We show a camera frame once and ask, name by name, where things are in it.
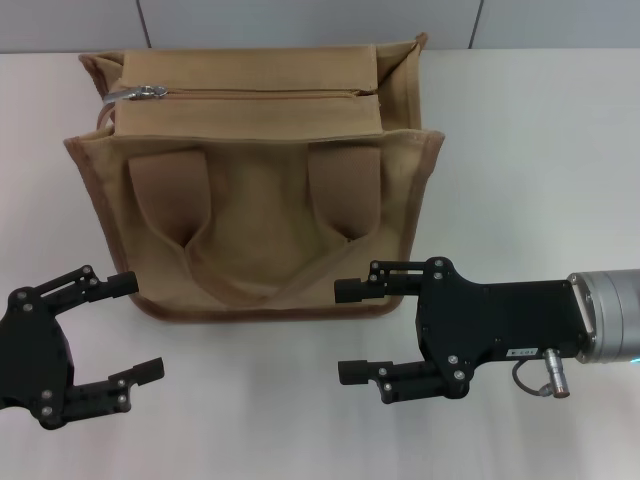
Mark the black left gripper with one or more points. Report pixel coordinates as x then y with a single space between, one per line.
35 345

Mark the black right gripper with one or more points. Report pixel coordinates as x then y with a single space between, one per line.
490 320

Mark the khaki canvas food bag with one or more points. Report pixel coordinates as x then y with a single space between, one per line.
260 240

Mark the silver metal zipper pull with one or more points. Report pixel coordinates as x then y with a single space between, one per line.
142 92

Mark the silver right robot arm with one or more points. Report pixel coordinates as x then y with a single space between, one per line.
612 315

